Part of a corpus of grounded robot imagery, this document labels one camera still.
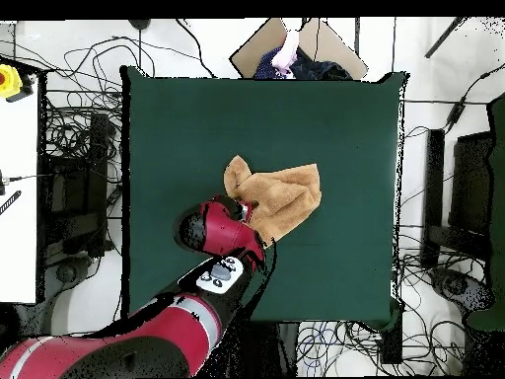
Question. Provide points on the orange terry towel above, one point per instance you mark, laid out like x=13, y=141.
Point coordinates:
x=284, y=197

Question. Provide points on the cardboard box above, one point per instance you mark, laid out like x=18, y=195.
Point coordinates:
x=252, y=51

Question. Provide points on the pale pink garment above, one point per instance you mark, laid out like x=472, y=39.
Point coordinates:
x=286, y=55

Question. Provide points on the dark blue garment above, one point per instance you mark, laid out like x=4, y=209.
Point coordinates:
x=315, y=69

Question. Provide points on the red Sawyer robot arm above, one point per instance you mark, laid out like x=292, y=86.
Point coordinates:
x=229, y=233

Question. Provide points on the black rod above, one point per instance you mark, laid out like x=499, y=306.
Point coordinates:
x=444, y=37

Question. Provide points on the yellow emergency stop button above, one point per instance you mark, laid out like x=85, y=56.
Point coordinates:
x=8, y=81

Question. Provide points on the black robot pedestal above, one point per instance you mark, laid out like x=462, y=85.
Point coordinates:
x=268, y=347

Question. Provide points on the green covered side table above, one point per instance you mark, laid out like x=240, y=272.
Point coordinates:
x=498, y=197

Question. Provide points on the black equipment rack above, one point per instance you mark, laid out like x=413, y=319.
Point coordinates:
x=96, y=177
x=471, y=181

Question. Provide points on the black power adapter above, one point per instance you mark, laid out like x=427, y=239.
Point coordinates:
x=454, y=114

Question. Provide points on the dark green tablecloth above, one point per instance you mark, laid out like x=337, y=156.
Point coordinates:
x=197, y=118

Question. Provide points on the white desk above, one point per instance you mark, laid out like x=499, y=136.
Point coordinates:
x=17, y=197

